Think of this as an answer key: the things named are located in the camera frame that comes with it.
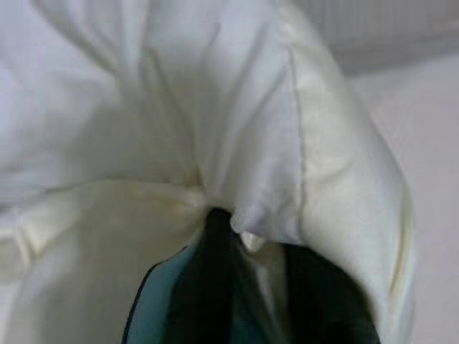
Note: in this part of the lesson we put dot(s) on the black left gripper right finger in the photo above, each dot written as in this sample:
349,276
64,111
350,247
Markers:
315,308

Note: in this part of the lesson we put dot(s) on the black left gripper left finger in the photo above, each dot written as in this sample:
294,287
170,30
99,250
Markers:
204,294

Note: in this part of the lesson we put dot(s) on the cream cartoon print blanket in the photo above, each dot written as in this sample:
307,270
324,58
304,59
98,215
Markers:
143,107

